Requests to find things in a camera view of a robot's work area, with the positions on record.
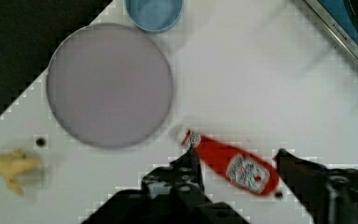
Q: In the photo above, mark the blue bowl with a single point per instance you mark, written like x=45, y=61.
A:
x=154, y=16

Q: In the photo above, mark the silver toaster oven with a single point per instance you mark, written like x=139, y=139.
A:
x=340, y=19

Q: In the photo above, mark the yellow peeled banana toy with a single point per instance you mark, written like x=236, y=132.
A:
x=14, y=164

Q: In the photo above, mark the red ketchup bottle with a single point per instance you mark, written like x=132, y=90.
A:
x=239, y=167

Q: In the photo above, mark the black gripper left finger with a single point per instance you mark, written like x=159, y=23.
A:
x=172, y=194

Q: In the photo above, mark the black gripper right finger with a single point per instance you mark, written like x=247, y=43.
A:
x=330, y=195

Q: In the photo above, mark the round lilac plate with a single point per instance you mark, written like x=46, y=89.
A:
x=109, y=85

